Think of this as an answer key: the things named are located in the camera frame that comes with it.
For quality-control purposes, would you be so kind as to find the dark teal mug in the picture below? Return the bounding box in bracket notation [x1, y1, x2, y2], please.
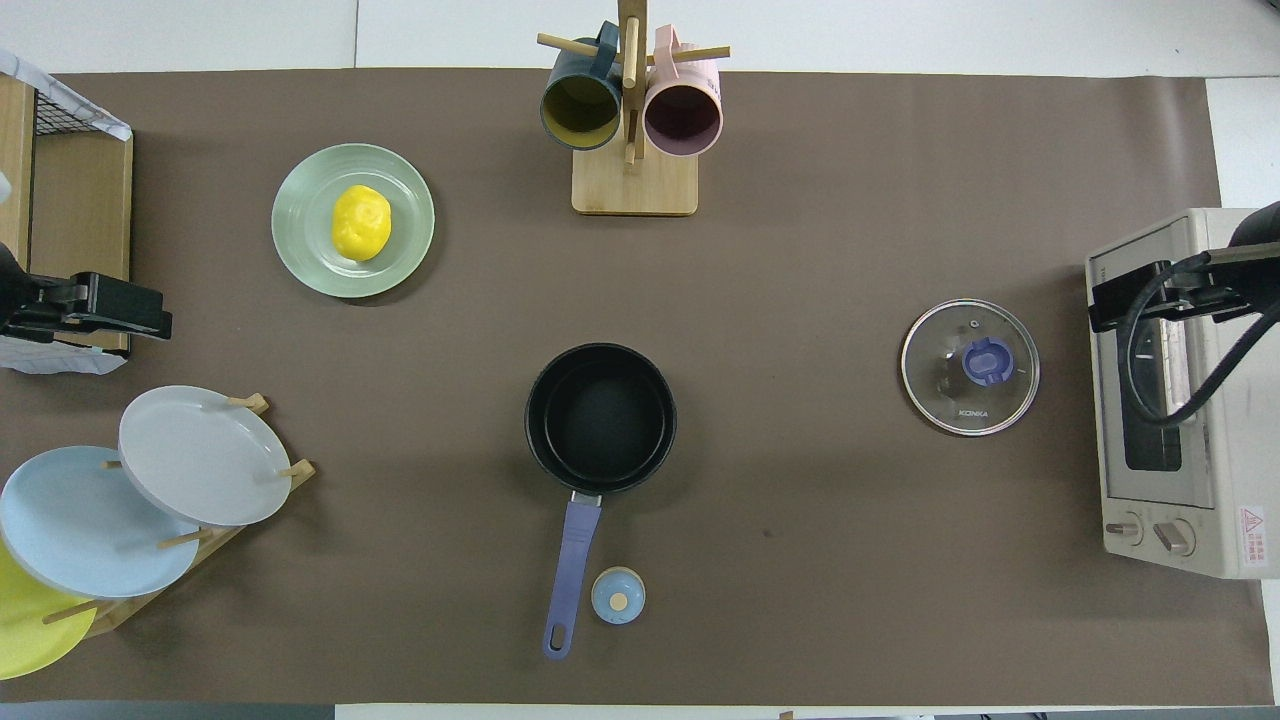
[540, 22, 625, 152]

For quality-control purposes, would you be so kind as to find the black wire basket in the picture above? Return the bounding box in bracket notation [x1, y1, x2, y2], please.
[33, 85, 131, 141]

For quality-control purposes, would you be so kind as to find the pink ribbed mug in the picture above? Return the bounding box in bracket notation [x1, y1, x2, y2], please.
[643, 25, 724, 158]

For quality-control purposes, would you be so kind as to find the glass lid with blue knob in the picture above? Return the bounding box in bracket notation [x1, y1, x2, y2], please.
[901, 298, 1041, 437]

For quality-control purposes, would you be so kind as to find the white plastic bag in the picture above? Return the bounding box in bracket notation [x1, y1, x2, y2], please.
[0, 50, 133, 141]

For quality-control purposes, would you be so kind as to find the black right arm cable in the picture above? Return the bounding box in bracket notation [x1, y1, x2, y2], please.
[1118, 250, 1280, 429]

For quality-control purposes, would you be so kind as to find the wooden mug tree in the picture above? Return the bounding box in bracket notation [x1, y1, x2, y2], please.
[537, 0, 731, 216]

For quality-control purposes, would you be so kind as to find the brown table mat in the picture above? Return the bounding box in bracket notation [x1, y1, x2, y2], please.
[0, 68, 1273, 706]

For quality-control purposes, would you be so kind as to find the white crumpled paper sheet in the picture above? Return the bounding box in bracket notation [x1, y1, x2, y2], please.
[0, 335, 129, 376]

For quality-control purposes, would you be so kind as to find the light blue plate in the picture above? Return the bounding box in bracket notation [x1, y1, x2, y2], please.
[0, 446, 201, 599]

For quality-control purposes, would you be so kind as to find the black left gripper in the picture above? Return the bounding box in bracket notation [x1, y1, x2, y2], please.
[0, 270, 174, 347]

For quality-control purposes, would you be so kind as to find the black pot with blue handle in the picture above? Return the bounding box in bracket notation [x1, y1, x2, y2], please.
[525, 343, 678, 661]

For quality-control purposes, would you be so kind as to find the yellow pepper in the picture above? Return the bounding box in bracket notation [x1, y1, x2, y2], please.
[331, 185, 393, 263]

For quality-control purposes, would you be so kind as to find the wooden plate rack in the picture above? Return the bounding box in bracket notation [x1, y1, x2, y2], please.
[40, 393, 317, 639]

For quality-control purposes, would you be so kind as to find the grey plate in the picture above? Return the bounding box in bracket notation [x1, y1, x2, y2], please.
[118, 385, 294, 528]

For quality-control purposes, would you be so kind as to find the pale green plate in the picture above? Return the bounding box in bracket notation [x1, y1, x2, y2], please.
[271, 143, 436, 299]

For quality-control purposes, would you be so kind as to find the yellow plate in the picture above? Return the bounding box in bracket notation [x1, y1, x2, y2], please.
[0, 540, 98, 681]

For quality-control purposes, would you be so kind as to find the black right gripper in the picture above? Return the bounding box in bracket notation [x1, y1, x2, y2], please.
[1088, 243, 1280, 334]

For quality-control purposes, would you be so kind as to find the beige toaster oven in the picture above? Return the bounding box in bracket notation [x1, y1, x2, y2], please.
[1085, 207, 1280, 581]

